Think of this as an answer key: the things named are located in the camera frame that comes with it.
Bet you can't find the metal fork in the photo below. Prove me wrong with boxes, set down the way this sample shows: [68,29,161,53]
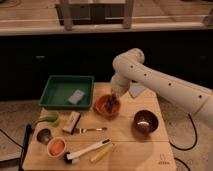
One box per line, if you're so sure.
[74,127,107,134]

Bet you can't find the yellow stick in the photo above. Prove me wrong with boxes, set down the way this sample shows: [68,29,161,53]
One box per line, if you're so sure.
[90,143,114,163]

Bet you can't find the black bar at board edge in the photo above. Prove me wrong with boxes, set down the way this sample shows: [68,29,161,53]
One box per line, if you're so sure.
[18,124,33,171]

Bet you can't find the dark grape bunch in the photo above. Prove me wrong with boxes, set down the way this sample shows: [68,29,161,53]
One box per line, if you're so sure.
[105,96,117,112]

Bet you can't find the grey triangular cloth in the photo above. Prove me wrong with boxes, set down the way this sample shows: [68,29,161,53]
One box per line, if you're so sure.
[129,84,146,98]

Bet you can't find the wooden frame structure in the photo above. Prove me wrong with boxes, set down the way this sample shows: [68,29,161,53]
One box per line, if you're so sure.
[55,0,134,31]

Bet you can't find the red bowl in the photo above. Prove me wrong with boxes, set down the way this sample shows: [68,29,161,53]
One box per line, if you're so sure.
[94,94,121,117]

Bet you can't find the black cable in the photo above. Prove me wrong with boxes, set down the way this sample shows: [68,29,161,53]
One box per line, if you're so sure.
[169,114,199,152]

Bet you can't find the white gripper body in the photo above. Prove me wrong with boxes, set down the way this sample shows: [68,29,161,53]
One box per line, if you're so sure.
[111,74,130,98]

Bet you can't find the wooden block eraser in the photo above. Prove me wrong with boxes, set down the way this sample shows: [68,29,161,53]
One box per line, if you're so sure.
[63,111,81,134]

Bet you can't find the white bowl orange contents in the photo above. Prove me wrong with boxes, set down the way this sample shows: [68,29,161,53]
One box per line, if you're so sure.
[47,137,66,159]

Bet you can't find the green plastic tray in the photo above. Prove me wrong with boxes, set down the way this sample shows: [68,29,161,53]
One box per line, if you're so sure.
[39,75,94,110]

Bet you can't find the dark brown bowl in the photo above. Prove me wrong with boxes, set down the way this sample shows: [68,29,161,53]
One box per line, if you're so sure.
[134,110,159,135]

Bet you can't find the grey sponge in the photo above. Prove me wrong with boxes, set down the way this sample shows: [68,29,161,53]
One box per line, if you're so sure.
[68,89,85,104]

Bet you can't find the white handled brush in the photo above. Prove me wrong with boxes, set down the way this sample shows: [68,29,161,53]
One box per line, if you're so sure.
[64,139,111,164]

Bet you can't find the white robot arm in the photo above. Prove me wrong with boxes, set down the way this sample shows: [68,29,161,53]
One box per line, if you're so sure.
[111,48,213,129]

